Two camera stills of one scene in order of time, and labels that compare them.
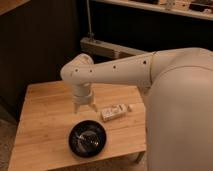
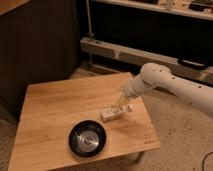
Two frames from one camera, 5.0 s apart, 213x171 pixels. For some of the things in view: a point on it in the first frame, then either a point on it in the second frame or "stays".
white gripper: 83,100 → 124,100
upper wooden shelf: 177,6 stays
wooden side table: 47,118 stays
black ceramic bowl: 87,138 stays
